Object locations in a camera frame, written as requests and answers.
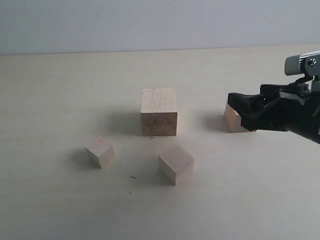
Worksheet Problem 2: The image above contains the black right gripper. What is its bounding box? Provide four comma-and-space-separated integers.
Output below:
227, 83, 320, 144

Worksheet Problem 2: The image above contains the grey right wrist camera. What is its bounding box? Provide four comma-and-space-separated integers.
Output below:
284, 50, 320, 76

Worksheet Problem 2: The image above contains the second largest wooden cube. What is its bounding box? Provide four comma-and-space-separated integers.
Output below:
224, 103, 257, 133

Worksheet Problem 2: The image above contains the smallest wooden cube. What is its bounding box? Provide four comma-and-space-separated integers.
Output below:
85, 136, 116, 169

